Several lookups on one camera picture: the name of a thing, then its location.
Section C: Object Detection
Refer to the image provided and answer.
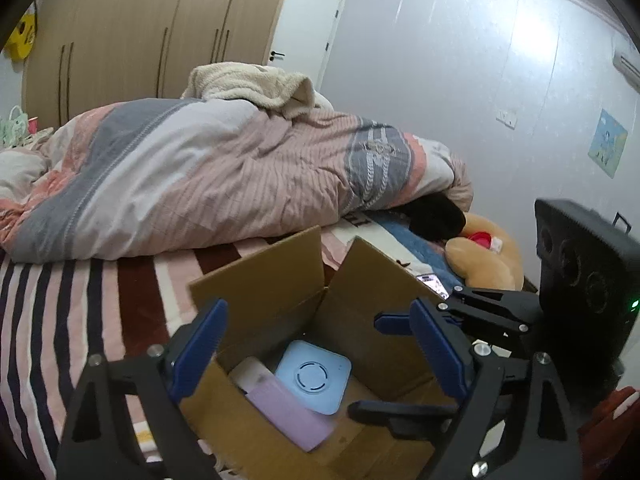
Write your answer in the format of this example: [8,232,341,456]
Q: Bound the tan plush toy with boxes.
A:
[445,212,524,292]

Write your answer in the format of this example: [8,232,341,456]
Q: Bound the blue wall poster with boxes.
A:
[588,110,628,179]

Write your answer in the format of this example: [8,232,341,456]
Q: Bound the lilac flat box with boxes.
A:
[246,377,334,452]

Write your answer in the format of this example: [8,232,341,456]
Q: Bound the red clothing of operator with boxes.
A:
[578,386,639,479]

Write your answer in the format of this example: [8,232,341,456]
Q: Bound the beige wooden wardrobe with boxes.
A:
[23,0,283,127]

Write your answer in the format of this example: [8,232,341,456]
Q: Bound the white wall switch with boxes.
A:
[496,110,518,130]

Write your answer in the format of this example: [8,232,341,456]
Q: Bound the white air conditioner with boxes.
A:
[612,50,640,88]

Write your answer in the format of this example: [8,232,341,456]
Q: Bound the light blue square device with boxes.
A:
[274,340,352,416]

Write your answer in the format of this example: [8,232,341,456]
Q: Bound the pink grey striped duvet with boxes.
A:
[1,99,473,263]

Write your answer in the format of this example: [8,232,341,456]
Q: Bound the brown cardboard box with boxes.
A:
[181,229,447,479]

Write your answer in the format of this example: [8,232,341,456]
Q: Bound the cream fleece blanket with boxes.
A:
[181,62,334,119]

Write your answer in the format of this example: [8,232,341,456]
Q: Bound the white room door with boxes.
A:
[268,0,344,90]

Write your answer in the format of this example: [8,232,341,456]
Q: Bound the white rounded item in box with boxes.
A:
[228,356,273,394]

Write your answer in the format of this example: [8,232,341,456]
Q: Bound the yellow hanging bag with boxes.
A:
[4,2,38,63]

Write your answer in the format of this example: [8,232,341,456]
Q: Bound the items on nightstand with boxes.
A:
[0,105,38,148]

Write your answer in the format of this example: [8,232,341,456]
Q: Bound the striped pink navy bed blanket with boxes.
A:
[0,209,467,480]

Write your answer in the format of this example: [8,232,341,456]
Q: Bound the black garment on bed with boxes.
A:
[404,193,466,240]

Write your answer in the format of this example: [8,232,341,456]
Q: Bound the smartphone on bed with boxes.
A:
[416,273,450,300]

